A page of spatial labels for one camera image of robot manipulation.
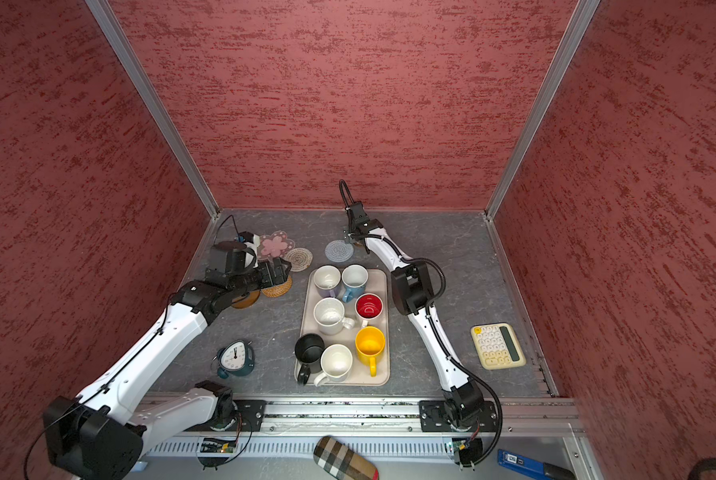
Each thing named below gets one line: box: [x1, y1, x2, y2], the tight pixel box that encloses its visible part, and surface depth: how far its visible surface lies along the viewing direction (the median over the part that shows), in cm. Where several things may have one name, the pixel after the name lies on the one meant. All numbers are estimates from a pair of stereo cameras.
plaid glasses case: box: [313, 436, 379, 480], surface depth 67 cm
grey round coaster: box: [325, 239, 354, 263], surface depth 109 cm
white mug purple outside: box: [313, 264, 342, 297], surface depth 95 cm
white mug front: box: [314, 344, 353, 387], surface depth 77 cm
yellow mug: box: [356, 325, 385, 377], surface depth 81 cm
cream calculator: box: [471, 323, 527, 370], surface depth 87 cm
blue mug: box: [341, 263, 369, 303], surface depth 92 cm
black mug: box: [294, 333, 325, 386], surface depth 79 cm
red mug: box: [354, 292, 384, 327], surface depth 89 cm
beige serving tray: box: [293, 268, 391, 387], surface depth 86 cm
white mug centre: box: [313, 297, 355, 336], surface depth 87 cm
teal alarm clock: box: [217, 340, 255, 379], surface depth 81 cm
